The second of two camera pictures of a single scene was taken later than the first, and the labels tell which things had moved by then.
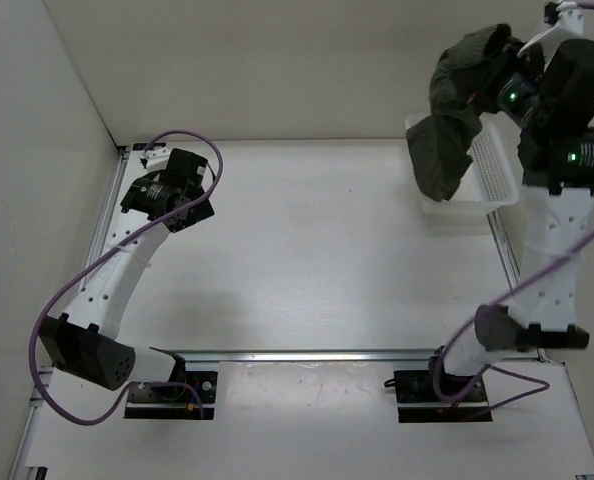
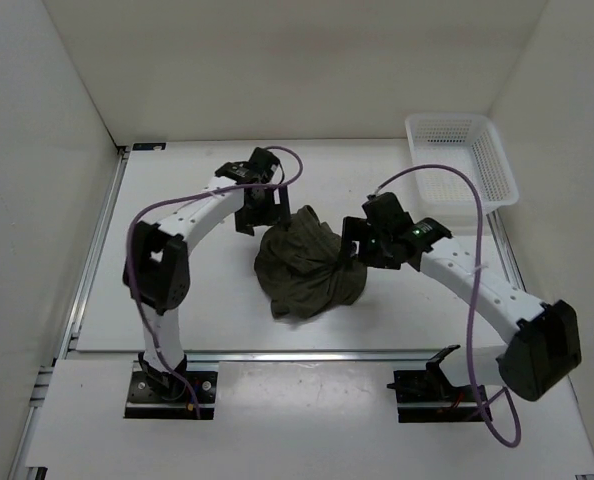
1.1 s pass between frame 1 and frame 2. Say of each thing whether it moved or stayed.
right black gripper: moved
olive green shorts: moved
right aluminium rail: stayed
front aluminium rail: stayed
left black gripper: moved
